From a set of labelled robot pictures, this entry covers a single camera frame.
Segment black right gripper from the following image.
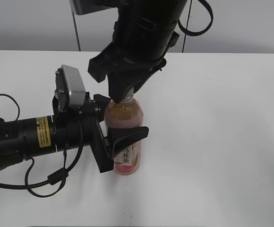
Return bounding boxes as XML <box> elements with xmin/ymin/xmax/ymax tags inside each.
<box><xmin>88</xmin><ymin>21</ymin><xmax>179</xmax><ymax>103</ymax></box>

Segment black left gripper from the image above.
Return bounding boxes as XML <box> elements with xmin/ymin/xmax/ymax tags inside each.
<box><xmin>52</xmin><ymin>92</ymin><xmax>149</xmax><ymax>173</ymax></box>

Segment white bottle cap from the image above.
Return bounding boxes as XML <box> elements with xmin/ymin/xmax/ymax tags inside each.
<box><xmin>123</xmin><ymin>87</ymin><xmax>134</xmax><ymax>101</ymax></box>

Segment peach tea plastic bottle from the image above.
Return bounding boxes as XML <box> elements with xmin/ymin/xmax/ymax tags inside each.
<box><xmin>104</xmin><ymin>89</ymin><xmax>144</xmax><ymax>175</ymax></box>

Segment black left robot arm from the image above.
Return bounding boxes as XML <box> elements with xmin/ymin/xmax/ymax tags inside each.
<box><xmin>0</xmin><ymin>93</ymin><xmax>149</xmax><ymax>173</ymax></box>

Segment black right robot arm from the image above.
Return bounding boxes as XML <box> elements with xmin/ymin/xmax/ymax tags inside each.
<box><xmin>88</xmin><ymin>0</ymin><xmax>187</xmax><ymax>103</ymax></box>

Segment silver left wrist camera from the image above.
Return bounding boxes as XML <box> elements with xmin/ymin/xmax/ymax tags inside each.
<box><xmin>55</xmin><ymin>64</ymin><xmax>86</xmax><ymax>112</ymax></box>

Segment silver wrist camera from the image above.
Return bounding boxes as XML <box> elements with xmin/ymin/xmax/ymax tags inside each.
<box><xmin>55</xmin><ymin>64</ymin><xmax>86</xmax><ymax>112</ymax></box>
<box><xmin>69</xmin><ymin>0</ymin><xmax>121</xmax><ymax>16</ymax></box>

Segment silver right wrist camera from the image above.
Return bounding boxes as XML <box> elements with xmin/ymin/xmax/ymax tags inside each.
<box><xmin>69</xmin><ymin>0</ymin><xmax>121</xmax><ymax>16</ymax></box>

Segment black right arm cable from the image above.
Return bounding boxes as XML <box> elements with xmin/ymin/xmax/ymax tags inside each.
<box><xmin>178</xmin><ymin>0</ymin><xmax>214</xmax><ymax>36</ymax></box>

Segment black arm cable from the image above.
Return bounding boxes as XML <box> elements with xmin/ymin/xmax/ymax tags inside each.
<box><xmin>0</xmin><ymin>94</ymin><xmax>85</xmax><ymax>197</ymax></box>
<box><xmin>178</xmin><ymin>0</ymin><xmax>214</xmax><ymax>36</ymax></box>

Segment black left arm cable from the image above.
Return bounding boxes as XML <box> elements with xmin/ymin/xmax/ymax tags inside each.
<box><xmin>0</xmin><ymin>94</ymin><xmax>85</xmax><ymax>197</ymax></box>

